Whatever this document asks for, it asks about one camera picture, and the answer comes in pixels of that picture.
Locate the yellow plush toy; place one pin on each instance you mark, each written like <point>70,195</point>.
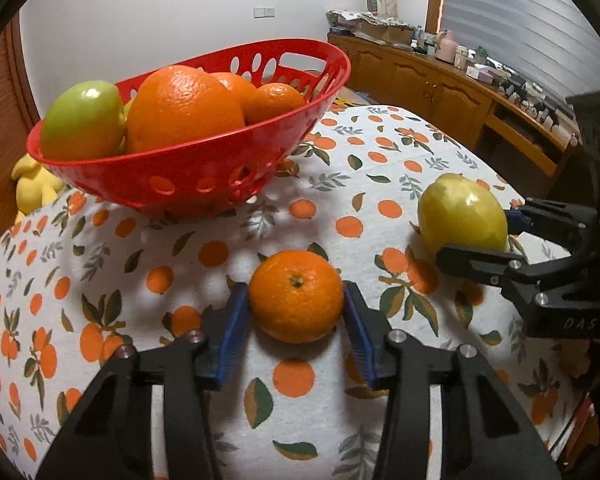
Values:
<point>32,185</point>

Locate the green apple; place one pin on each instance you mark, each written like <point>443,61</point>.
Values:
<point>80,120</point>

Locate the pink bottle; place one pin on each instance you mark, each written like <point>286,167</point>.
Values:
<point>446,45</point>

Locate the small orange with green stem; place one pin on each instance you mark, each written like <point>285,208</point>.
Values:
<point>295,300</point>

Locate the long wooden cabinet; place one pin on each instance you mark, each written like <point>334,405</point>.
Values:
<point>430,90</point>

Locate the yellow fruit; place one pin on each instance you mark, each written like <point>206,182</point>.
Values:
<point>125,127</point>

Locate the red perforated plastic basket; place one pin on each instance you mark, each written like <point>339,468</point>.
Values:
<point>180,180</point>

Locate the pale pink box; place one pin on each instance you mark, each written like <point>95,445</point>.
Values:
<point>480,73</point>

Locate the white jar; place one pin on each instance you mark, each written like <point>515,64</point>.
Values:
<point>461,56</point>

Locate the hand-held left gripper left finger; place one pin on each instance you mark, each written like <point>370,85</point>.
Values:
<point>232,330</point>

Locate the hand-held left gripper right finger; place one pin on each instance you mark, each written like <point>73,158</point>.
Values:
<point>360,330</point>

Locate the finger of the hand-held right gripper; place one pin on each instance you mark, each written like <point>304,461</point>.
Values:
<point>475,261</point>
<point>516,220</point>

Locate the yellow pear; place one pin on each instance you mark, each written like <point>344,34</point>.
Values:
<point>460,215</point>

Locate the orange-print white tablecloth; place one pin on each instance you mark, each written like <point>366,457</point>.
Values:
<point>130,285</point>

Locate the large orange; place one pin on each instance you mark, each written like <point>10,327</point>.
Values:
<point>185,110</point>

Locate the white wall socket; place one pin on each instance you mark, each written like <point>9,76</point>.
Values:
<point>264,11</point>

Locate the floral patterned mat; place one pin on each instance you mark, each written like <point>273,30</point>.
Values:
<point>352,100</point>

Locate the brown louvered wooden door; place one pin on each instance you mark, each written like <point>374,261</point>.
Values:
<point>5,125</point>

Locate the grey window blind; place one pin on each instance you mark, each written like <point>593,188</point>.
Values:
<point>520,15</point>

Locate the medium orange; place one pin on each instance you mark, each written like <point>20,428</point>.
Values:
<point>237,90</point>

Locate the patterned cloth pile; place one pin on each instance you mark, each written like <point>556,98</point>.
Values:
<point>365,22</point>

